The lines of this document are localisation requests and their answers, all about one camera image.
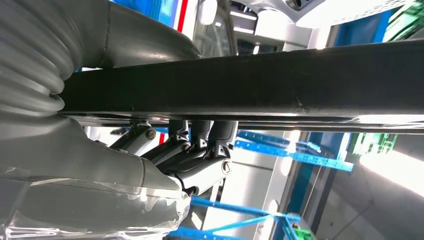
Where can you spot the blue metal shelf rack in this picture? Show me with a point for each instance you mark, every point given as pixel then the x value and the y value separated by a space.
pixel 232 208
pixel 298 157

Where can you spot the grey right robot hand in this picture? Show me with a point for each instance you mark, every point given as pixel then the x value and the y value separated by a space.
pixel 82 172

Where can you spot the green plastic crate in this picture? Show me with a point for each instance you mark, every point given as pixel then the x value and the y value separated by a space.
pixel 371 144

